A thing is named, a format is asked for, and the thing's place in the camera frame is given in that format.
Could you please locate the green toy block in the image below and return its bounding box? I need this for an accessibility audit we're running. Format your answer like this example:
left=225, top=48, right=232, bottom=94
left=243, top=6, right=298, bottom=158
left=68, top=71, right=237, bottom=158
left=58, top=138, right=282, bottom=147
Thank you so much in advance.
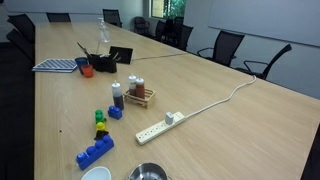
left=94, top=109, right=106, bottom=124

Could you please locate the clear hand sanitizer bottle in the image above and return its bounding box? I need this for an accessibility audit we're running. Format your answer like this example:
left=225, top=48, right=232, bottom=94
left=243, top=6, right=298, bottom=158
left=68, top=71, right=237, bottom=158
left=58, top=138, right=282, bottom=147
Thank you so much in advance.
left=97, top=17, right=111, bottom=44

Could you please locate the thin table cable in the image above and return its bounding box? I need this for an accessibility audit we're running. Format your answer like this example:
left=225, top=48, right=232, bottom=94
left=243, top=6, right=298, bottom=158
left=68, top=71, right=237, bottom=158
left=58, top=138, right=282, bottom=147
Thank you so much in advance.
left=132, top=52, right=188, bottom=62

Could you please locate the dark stick utensil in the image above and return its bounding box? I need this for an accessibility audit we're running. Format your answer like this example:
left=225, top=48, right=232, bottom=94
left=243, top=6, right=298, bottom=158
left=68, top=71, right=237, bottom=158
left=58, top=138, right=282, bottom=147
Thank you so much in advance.
left=76, top=41, right=91, bottom=58

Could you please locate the steel bowl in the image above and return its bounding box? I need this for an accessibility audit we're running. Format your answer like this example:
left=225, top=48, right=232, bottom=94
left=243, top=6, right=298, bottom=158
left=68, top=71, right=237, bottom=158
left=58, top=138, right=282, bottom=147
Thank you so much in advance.
left=125, top=162, right=173, bottom=180

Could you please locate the dark sauce squeeze bottle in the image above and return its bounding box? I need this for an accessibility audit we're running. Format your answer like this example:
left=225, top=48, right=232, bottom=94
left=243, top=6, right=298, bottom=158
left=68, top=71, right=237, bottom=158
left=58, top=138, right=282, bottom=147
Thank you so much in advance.
left=111, top=80, right=125, bottom=111

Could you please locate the black office chair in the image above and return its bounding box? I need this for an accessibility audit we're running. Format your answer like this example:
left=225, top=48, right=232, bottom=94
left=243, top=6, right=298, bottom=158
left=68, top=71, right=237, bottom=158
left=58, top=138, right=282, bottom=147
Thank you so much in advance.
left=133, top=16, right=151, bottom=36
left=6, top=13, right=36, bottom=44
left=235, top=43, right=293, bottom=81
left=5, top=28, right=36, bottom=64
left=45, top=12, right=72, bottom=24
left=196, top=30, right=246, bottom=68
left=153, top=19, right=167, bottom=43
left=102, top=8, right=123, bottom=29
left=172, top=24, right=195, bottom=52

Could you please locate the small blue toy block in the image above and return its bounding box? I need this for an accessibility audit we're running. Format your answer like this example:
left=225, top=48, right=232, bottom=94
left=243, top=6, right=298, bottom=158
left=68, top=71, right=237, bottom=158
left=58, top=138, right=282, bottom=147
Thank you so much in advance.
left=107, top=105, right=123, bottom=121

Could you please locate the brown sauce squeeze bottle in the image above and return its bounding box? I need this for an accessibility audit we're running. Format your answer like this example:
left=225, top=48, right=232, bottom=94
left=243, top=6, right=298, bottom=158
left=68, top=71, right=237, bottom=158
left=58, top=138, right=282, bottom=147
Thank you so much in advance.
left=128, top=73, right=138, bottom=97

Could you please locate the orange cup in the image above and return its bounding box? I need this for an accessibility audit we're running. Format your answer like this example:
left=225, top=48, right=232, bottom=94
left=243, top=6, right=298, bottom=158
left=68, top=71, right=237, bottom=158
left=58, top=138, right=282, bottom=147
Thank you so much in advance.
left=81, top=64, right=95, bottom=79

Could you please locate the white mug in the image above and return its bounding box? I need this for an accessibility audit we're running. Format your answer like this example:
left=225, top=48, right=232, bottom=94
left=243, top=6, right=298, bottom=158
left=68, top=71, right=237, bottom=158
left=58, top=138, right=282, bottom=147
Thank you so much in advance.
left=80, top=165, right=112, bottom=180

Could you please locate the wall whiteboard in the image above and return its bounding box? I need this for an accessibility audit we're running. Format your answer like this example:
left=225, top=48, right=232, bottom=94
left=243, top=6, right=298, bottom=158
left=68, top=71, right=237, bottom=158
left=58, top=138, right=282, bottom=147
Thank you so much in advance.
left=207, top=0, right=320, bottom=48

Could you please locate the green yellow toy car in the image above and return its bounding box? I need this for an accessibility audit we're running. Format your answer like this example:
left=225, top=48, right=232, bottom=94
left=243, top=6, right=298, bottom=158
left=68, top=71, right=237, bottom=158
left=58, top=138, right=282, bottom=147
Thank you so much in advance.
left=95, top=121, right=107, bottom=132

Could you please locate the blue cup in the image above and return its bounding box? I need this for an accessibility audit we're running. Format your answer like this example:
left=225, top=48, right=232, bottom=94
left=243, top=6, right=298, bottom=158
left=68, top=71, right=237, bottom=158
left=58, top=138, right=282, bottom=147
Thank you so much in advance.
left=74, top=56, right=90, bottom=75

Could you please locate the cream power strip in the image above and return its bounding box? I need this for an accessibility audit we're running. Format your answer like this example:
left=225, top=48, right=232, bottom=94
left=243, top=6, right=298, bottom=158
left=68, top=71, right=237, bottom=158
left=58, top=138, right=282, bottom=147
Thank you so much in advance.
left=135, top=111, right=186, bottom=146

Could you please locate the long blue toy block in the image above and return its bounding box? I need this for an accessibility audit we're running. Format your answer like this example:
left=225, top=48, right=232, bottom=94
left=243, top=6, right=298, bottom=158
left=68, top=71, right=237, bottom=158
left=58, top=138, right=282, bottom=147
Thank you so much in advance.
left=75, top=134, right=115, bottom=171

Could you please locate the white plug adapter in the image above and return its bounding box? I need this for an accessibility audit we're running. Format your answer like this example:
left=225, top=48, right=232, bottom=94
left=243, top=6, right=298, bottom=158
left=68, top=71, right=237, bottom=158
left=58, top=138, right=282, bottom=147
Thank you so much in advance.
left=164, top=111, right=175, bottom=126

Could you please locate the small wooden crate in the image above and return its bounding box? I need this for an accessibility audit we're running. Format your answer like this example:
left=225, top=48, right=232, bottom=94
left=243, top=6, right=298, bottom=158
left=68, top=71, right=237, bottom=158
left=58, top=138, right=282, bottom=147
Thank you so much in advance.
left=122, top=87, right=157, bottom=110

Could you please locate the window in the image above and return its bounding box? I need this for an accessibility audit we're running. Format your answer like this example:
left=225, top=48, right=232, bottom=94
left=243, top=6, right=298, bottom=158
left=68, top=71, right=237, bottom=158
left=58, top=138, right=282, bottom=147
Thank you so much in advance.
left=151, top=0, right=187, bottom=20

